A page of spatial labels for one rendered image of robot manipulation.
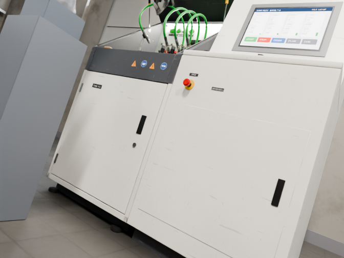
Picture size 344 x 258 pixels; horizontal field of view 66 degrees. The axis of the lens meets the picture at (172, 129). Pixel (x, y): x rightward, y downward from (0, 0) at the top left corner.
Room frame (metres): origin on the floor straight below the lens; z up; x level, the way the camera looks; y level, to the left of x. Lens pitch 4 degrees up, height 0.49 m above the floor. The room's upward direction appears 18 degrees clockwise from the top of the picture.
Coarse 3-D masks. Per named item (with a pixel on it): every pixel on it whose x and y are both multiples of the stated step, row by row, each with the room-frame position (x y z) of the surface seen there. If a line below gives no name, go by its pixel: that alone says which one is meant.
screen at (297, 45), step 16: (256, 16) 1.46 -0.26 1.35; (272, 16) 1.41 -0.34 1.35; (288, 16) 1.37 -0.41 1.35; (304, 16) 1.32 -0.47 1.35; (320, 16) 1.28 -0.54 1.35; (336, 16) 1.24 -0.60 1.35; (240, 32) 1.47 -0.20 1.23; (256, 32) 1.42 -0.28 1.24; (272, 32) 1.37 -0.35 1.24; (288, 32) 1.33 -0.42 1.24; (304, 32) 1.29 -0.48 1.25; (320, 32) 1.25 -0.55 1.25; (240, 48) 1.42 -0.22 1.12; (256, 48) 1.38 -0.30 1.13; (272, 48) 1.33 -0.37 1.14; (288, 48) 1.29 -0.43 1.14; (304, 48) 1.25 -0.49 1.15; (320, 48) 1.22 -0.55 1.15
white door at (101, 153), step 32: (96, 96) 1.58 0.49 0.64; (128, 96) 1.45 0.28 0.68; (160, 96) 1.34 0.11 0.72; (96, 128) 1.53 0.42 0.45; (128, 128) 1.41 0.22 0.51; (64, 160) 1.63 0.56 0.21; (96, 160) 1.49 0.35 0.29; (128, 160) 1.37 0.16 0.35; (96, 192) 1.45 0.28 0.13; (128, 192) 1.33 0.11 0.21
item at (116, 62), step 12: (96, 48) 1.67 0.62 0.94; (108, 48) 1.61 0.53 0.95; (96, 60) 1.64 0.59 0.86; (108, 60) 1.59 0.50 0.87; (120, 60) 1.53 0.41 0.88; (132, 60) 1.48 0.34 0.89; (156, 60) 1.39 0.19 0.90; (168, 60) 1.35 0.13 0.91; (108, 72) 1.57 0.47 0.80; (120, 72) 1.51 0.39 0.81; (132, 72) 1.47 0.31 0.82; (144, 72) 1.42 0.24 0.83; (156, 72) 1.38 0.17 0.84; (168, 72) 1.33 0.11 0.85
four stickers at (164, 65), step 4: (136, 60) 1.47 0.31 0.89; (144, 60) 1.43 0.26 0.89; (132, 64) 1.48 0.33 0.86; (136, 64) 1.46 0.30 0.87; (144, 64) 1.43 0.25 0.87; (152, 64) 1.40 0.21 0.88; (164, 64) 1.36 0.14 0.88; (152, 68) 1.40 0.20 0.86; (160, 68) 1.37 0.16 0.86; (164, 68) 1.35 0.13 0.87
